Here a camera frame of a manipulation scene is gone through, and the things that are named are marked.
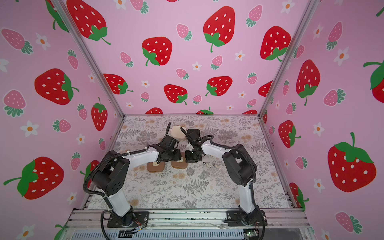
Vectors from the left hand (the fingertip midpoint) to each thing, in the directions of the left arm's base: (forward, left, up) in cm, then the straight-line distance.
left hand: (180, 156), depth 96 cm
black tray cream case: (+2, -9, +22) cm, 24 cm away
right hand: (-5, -3, +1) cm, 6 cm away
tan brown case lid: (-8, +13, 0) cm, 15 cm away
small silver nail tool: (-6, -19, -1) cm, 19 cm away
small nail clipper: (-6, -24, -2) cm, 25 cm away
